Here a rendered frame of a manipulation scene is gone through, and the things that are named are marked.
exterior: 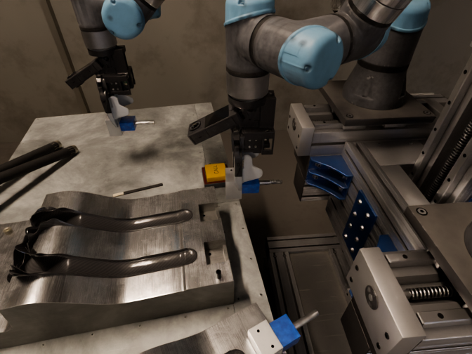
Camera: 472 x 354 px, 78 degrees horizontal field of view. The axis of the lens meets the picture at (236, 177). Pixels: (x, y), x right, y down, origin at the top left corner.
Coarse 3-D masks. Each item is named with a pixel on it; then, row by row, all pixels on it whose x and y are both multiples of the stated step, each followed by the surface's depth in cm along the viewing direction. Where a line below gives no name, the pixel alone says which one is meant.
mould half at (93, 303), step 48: (192, 192) 71; (0, 240) 64; (48, 240) 55; (96, 240) 58; (144, 240) 61; (192, 240) 60; (0, 288) 55; (48, 288) 48; (96, 288) 51; (144, 288) 53; (192, 288) 52; (0, 336) 50; (48, 336) 53
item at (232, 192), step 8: (232, 168) 67; (232, 176) 65; (232, 184) 64; (248, 184) 65; (256, 184) 65; (264, 184) 67; (272, 184) 67; (232, 192) 66; (240, 192) 66; (248, 192) 66; (256, 192) 66
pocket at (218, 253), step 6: (216, 240) 60; (222, 240) 61; (204, 246) 61; (210, 246) 61; (216, 246) 61; (222, 246) 62; (210, 252) 61; (216, 252) 61; (222, 252) 61; (210, 258) 60; (216, 258) 60; (222, 258) 60; (228, 258) 59
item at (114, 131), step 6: (108, 120) 83; (120, 120) 86; (126, 120) 86; (132, 120) 86; (150, 120) 87; (108, 126) 85; (114, 126) 85; (120, 126) 85; (126, 126) 86; (132, 126) 86; (114, 132) 86; (120, 132) 86
